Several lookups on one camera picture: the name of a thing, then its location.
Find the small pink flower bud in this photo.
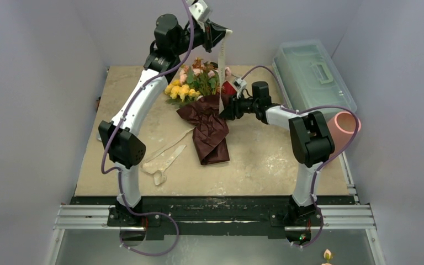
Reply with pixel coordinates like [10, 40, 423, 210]
[321, 249, 333, 265]

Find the cream ribbon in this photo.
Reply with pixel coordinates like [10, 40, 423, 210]
[140, 30, 234, 187]

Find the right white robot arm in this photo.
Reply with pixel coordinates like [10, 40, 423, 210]
[219, 81, 335, 225]

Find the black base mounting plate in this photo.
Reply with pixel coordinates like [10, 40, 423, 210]
[70, 195, 355, 241]

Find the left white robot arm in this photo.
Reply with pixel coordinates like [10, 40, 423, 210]
[98, 14, 232, 226]

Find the clear plastic storage box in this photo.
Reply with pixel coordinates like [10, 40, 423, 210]
[272, 39, 357, 113]

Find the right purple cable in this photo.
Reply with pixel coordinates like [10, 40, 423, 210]
[239, 65, 361, 250]

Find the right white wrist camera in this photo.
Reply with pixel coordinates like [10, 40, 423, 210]
[232, 77, 247, 98]

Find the aluminium rail frame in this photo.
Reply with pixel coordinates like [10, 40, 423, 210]
[44, 155, 385, 264]

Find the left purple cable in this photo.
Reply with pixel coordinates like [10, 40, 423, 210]
[100, 0, 196, 257]

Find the pink cylindrical vase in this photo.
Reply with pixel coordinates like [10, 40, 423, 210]
[323, 112, 356, 166]

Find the flower bouquet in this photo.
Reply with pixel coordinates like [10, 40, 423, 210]
[163, 57, 236, 166]

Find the purple cable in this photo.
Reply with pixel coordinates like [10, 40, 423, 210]
[239, 65, 361, 250]
[100, 0, 196, 257]

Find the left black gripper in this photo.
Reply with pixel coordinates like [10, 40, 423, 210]
[172, 18, 229, 56]

